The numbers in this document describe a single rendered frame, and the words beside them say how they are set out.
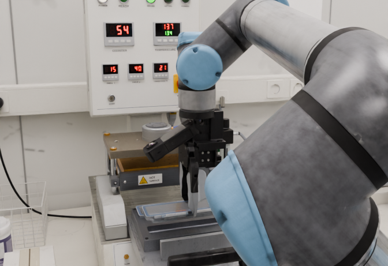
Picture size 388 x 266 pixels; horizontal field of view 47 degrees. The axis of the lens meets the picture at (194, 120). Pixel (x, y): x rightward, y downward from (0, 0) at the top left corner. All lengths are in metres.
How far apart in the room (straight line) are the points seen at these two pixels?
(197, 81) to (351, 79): 0.37
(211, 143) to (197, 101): 0.09
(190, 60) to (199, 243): 0.37
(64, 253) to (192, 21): 0.78
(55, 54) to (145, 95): 0.43
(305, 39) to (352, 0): 1.46
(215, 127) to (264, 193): 0.52
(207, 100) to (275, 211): 0.50
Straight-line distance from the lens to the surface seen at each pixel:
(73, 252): 1.43
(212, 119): 0.90
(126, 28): 1.28
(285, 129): 0.40
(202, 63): 0.73
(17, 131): 1.67
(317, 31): 0.54
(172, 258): 0.83
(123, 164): 1.17
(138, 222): 1.00
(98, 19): 1.28
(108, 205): 1.09
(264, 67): 1.80
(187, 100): 0.87
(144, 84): 1.31
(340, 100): 0.40
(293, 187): 0.39
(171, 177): 1.14
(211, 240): 0.91
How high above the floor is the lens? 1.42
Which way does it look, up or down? 13 degrees down
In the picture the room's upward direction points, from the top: straight up
